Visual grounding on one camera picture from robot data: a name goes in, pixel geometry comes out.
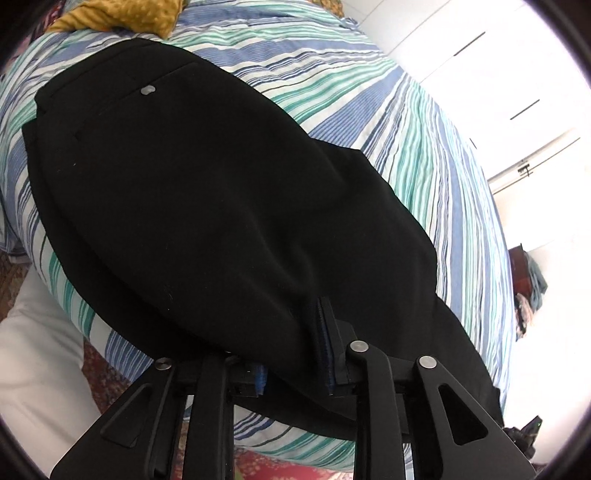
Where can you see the black pants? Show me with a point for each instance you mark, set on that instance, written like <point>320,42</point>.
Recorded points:
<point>184,184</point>

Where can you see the patterned red rug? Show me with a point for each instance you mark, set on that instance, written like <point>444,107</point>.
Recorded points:
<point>94,364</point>

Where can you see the white door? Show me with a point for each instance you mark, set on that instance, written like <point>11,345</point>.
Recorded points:
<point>545,161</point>

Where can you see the mustard yellow pillow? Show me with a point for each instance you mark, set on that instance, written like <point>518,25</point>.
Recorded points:
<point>120,16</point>

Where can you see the striped bedspread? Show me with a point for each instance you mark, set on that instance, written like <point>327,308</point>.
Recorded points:
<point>415,138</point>

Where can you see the grey-blue clothes heap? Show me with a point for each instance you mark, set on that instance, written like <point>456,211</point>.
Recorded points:
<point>535,281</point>

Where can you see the white rounded object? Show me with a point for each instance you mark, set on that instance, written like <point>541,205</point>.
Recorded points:
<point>37,360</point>

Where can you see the colourful clothes pile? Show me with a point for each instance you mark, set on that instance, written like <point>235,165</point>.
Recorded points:
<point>521,314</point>

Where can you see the dark wooden nightstand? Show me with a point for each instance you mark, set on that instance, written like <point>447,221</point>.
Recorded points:
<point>517,267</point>

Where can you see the white wardrobe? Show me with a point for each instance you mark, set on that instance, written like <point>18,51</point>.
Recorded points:
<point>461,55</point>

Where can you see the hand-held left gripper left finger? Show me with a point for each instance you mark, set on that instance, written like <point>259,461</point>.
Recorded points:
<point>259,381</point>

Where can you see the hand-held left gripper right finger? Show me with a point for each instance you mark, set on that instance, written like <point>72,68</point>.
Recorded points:
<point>324,350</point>

